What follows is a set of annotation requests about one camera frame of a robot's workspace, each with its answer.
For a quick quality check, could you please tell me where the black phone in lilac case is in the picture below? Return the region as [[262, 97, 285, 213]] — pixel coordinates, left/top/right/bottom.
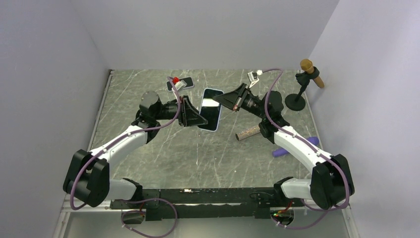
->
[[166, 76, 194, 92]]

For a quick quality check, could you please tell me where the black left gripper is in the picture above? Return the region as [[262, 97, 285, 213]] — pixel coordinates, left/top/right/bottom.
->
[[154, 96, 209, 127]]

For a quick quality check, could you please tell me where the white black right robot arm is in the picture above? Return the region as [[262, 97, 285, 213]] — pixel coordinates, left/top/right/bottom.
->
[[212, 83, 355, 211]]

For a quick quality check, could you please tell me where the glitter rhinestone microphone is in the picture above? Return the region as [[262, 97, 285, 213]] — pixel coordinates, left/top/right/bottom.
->
[[235, 125, 260, 141]]

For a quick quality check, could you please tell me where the gold microphone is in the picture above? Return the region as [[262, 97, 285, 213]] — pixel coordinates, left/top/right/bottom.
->
[[300, 59, 325, 88]]

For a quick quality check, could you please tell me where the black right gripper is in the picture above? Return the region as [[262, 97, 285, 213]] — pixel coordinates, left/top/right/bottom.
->
[[213, 83, 268, 120]]

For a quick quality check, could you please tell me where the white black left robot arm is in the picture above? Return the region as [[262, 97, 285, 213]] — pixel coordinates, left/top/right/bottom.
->
[[63, 91, 208, 210]]

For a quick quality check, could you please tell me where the black round mic stand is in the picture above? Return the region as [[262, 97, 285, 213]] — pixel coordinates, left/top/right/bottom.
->
[[285, 67, 319, 111]]

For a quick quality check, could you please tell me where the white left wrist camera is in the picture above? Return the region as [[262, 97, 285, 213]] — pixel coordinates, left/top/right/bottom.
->
[[172, 77, 187, 91]]

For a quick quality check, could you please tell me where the black phone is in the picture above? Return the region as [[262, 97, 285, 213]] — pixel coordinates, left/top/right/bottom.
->
[[198, 88, 224, 132], [166, 76, 194, 92]]

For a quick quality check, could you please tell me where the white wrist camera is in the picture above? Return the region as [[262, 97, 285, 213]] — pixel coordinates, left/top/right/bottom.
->
[[247, 70, 263, 88], [172, 77, 187, 91]]

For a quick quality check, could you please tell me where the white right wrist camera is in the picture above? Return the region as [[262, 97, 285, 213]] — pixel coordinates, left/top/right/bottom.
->
[[247, 70, 263, 88]]

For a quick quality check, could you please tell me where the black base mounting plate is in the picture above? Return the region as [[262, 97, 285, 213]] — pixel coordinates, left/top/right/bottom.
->
[[110, 187, 303, 221]]

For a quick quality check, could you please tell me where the aluminium frame rail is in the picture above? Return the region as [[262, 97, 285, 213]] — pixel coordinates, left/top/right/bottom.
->
[[61, 193, 114, 213]]

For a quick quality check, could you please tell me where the purple microphone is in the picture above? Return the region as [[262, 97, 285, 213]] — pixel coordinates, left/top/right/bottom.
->
[[272, 136, 320, 158]]

